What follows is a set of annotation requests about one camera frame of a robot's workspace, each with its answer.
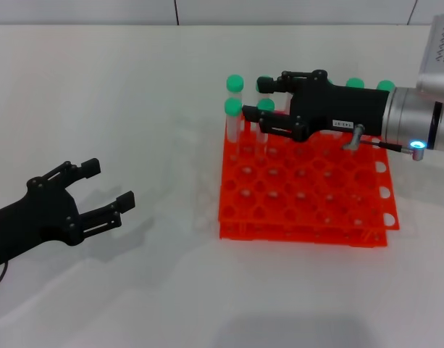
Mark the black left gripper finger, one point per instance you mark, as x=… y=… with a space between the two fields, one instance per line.
x=89 y=168
x=125 y=203

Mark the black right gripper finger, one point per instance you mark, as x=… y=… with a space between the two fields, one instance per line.
x=279 y=123
x=268 y=85

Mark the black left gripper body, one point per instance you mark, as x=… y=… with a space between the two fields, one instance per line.
x=37 y=217

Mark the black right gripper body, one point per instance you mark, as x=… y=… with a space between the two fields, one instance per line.
x=344 y=108

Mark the clear test tube green cap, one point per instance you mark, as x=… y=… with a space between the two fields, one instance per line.
x=267 y=105
x=232 y=107
x=235 y=83
x=355 y=83
x=386 y=85

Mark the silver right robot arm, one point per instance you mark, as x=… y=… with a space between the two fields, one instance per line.
x=410 y=116

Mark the orange plastic test tube rack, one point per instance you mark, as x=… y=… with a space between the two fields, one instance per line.
x=297 y=188

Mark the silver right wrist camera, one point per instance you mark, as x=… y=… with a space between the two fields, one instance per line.
x=439 y=54

